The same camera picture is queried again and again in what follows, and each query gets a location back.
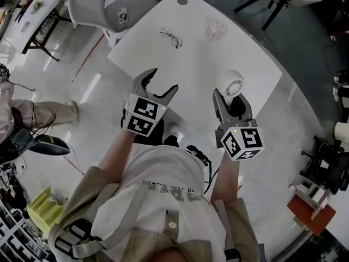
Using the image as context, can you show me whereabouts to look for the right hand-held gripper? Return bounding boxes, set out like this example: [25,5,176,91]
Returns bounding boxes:
[212,88,266,161]

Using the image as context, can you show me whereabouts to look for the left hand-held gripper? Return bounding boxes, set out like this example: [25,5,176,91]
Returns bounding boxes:
[121,68,179,138]

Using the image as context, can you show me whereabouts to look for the person's left forearm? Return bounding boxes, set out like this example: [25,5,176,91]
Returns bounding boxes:
[98,131,137,186]

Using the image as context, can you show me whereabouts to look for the person's right forearm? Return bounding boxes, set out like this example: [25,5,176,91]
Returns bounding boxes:
[210,151,242,206]

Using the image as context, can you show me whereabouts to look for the person's black trousers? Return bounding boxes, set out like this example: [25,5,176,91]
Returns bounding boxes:
[134,117,181,148]

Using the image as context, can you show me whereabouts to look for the thin-rimmed round eyeglasses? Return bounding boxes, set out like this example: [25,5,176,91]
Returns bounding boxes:
[158,27,183,50]

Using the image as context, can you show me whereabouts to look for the black hip-worn device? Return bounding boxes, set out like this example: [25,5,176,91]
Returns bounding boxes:
[185,144,212,166]

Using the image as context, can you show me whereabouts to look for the person's white printed shirt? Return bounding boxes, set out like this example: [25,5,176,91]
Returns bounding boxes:
[91,145,227,262]

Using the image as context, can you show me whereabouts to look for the small printed photo card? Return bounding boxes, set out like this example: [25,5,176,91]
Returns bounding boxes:
[117,7,129,25]

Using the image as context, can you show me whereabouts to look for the white grey-seated chair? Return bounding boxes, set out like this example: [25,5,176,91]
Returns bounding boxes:
[67,0,160,49]

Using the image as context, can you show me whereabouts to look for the white round-legged counter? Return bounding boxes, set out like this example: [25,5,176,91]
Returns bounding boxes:
[333,121,349,141]

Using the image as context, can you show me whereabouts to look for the small white shelf rack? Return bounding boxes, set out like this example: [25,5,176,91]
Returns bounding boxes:
[292,181,332,221]

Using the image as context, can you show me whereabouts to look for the black office chair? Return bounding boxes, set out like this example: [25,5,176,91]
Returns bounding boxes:
[299,135,349,196]

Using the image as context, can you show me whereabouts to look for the orange flat box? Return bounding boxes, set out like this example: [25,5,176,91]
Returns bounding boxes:
[286,195,337,236]

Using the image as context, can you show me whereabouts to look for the black keyboard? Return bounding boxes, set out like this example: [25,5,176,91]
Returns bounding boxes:
[34,16,57,44]

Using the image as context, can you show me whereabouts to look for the person's khaki vest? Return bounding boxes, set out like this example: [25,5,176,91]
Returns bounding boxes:
[49,165,260,262]

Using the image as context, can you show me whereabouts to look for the white black-legged side table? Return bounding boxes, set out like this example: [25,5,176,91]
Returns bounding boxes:
[13,0,73,63]

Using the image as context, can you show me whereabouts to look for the lime green plastic crate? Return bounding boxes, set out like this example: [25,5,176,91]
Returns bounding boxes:
[27,187,67,233]

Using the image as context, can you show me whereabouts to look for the black harness buckle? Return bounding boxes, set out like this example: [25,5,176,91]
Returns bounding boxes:
[54,218,95,259]

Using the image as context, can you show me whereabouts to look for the white storage rack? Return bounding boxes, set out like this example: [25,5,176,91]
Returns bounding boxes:
[0,200,51,262]

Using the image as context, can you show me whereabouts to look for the black hip device cable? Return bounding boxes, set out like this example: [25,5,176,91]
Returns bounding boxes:
[204,163,220,194]

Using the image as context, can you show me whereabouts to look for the grey harness strap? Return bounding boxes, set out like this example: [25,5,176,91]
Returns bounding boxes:
[213,199,236,251]
[71,180,150,259]

